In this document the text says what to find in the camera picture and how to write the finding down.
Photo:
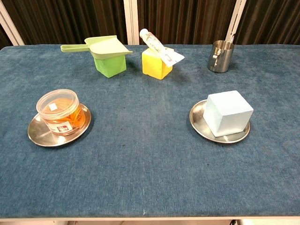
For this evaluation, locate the round steel plate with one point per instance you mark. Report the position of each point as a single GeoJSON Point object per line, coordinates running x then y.
{"type": "Point", "coordinates": [39, 136]}
{"type": "Point", "coordinates": [197, 117]}

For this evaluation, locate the yellow foam cube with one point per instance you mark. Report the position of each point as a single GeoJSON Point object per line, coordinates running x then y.
{"type": "Point", "coordinates": [152, 65]}

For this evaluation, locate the white toothpaste tube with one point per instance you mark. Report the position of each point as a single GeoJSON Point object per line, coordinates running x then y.
{"type": "Point", "coordinates": [154, 44]}

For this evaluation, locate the green foam cube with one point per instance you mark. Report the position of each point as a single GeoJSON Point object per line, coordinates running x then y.
{"type": "Point", "coordinates": [109, 66]}

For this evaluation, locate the blue velvet tablecloth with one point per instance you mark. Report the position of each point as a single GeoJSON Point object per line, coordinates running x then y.
{"type": "Point", "coordinates": [145, 152]}

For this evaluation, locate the green plastic dustpan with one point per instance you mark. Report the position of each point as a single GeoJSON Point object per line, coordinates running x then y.
{"type": "Point", "coordinates": [105, 48]}

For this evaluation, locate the stainless steel cup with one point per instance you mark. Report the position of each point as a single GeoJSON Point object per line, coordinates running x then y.
{"type": "Point", "coordinates": [220, 58]}

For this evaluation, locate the dark pleated curtain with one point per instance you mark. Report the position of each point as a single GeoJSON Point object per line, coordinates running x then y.
{"type": "Point", "coordinates": [70, 18]}
{"type": "Point", "coordinates": [272, 21]}
{"type": "Point", "coordinates": [185, 21]}
{"type": "Point", "coordinates": [3, 38]}

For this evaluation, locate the white frame post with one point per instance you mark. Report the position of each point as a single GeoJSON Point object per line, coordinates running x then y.
{"type": "Point", "coordinates": [235, 21]}
{"type": "Point", "coordinates": [9, 25]}
{"type": "Point", "coordinates": [131, 21]}

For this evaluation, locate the clear jar with orange contents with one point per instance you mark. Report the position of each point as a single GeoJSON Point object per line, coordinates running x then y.
{"type": "Point", "coordinates": [58, 110]}

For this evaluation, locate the light blue foam cube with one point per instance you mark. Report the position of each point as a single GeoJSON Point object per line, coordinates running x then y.
{"type": "Point", "coordinates": [225, 112]}

